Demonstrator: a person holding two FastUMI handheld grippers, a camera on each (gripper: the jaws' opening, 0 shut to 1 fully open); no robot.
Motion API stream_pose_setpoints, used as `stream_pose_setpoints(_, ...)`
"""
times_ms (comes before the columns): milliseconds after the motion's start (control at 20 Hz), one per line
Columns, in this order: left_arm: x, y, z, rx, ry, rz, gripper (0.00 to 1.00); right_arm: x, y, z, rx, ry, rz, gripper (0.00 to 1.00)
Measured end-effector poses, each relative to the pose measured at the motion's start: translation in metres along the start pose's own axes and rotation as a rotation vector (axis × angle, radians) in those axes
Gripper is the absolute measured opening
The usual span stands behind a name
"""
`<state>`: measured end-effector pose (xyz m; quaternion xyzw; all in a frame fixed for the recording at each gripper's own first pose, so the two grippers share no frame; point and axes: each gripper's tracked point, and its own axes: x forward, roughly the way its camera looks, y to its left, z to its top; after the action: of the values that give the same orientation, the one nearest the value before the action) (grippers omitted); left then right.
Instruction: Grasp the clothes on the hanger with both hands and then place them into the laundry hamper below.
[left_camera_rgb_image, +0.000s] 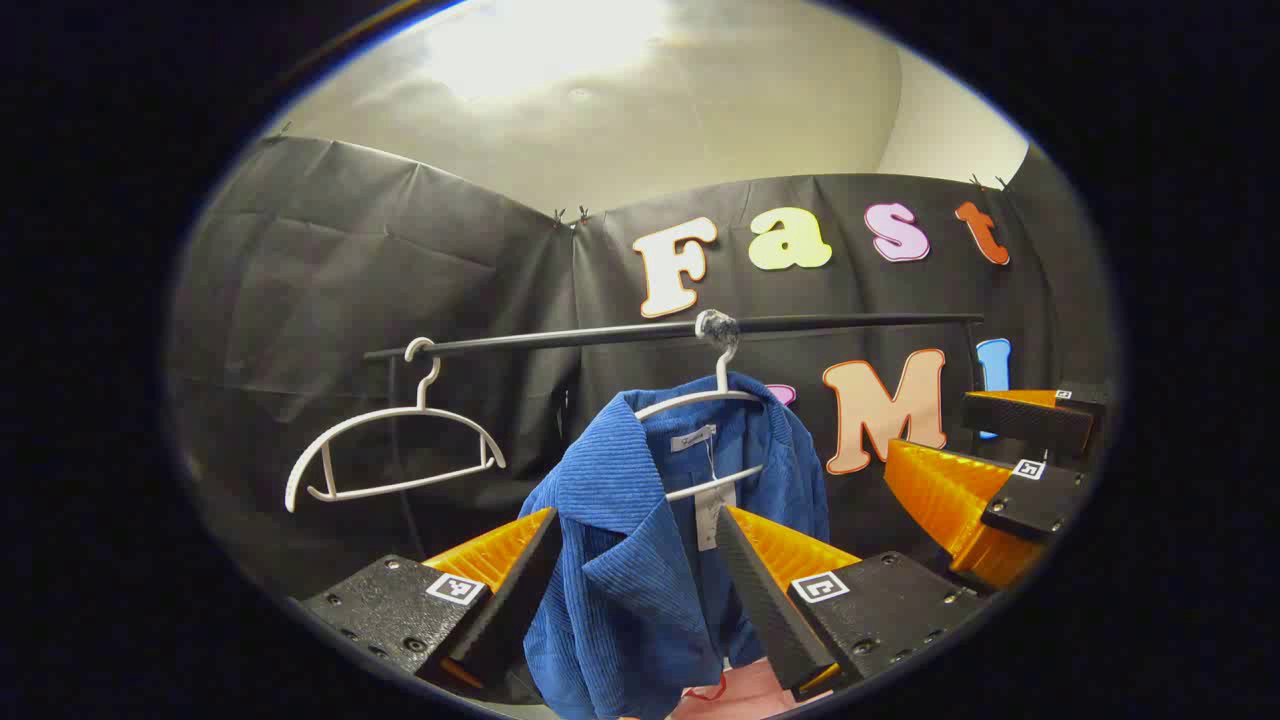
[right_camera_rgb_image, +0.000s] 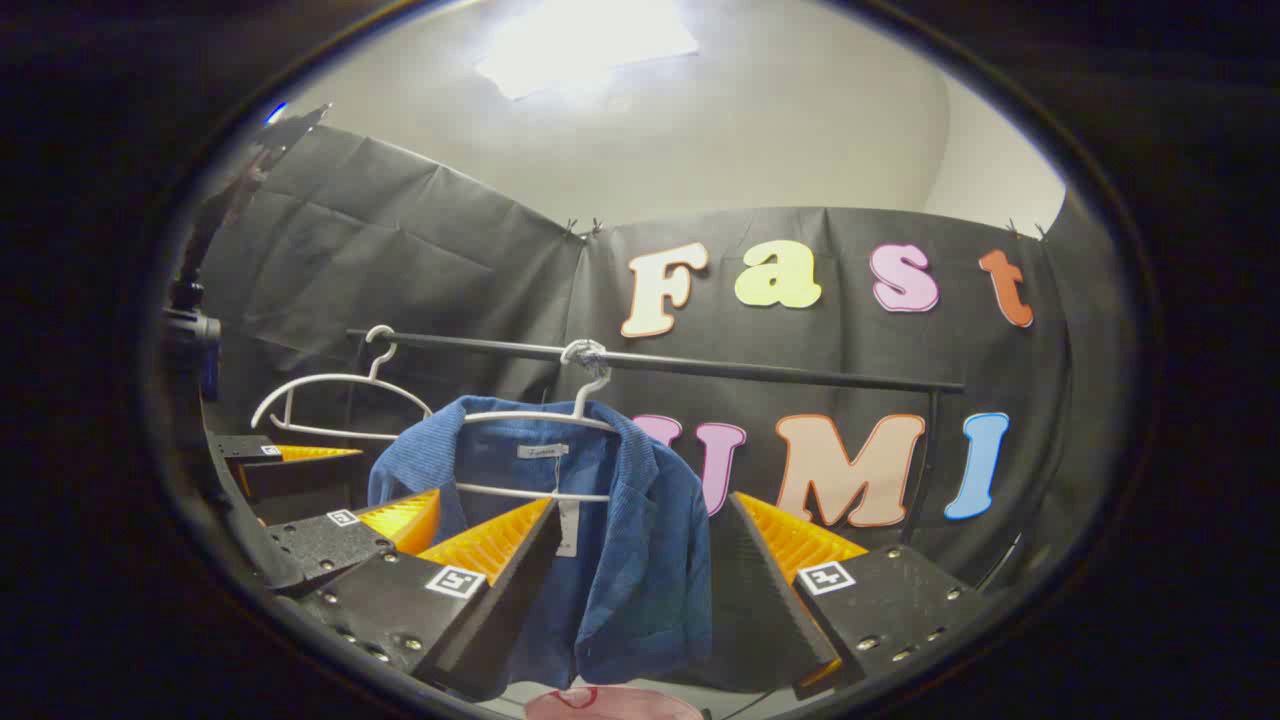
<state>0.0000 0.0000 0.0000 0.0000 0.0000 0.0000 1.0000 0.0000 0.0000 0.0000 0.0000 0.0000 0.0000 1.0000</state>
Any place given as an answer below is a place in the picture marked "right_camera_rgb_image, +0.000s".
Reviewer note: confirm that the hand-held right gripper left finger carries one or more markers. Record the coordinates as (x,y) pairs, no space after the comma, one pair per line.
(510,610)

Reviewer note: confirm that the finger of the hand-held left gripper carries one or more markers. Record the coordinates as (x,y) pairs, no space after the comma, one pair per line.
(325,550)
(295,485)

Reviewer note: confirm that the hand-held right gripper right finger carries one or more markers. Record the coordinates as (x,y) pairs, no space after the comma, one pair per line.
(750,600)

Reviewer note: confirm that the pink laundry hamper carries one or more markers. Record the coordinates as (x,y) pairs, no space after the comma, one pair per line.
(620,705)

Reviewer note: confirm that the plain white hanger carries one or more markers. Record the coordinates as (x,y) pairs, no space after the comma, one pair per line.
(335,376)

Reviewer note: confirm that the white hanger with taped hook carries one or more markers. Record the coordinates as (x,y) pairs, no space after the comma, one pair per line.
(520,415)

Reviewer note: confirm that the black clothes rail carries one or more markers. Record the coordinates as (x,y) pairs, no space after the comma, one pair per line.
(750,368)

